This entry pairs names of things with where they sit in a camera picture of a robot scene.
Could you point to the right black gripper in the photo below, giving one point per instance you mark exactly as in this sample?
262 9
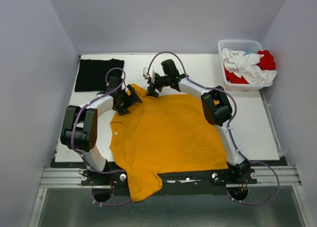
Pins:
151 92

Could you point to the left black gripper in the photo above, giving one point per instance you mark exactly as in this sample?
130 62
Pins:
124 110

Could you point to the yellow t shirt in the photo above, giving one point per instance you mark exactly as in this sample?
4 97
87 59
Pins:
163 135

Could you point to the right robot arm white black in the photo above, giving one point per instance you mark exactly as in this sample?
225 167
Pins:
216 108

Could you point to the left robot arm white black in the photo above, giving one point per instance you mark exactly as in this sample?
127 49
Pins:
80 125

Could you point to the folded black t shirt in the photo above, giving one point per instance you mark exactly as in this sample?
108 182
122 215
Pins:
92 74

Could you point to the white t shirt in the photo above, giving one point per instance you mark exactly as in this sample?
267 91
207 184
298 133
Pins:
244 66

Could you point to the white plastic laundry basket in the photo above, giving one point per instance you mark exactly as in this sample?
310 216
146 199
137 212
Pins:
240 65

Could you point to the red t shirt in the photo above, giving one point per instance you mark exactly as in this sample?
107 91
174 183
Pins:
266 61

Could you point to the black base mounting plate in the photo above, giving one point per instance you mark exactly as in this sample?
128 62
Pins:
176 183

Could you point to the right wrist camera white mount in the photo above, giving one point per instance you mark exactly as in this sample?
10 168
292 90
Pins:
151 76

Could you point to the aluminium extrusion rail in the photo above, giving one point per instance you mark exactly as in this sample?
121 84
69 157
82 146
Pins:
71 178

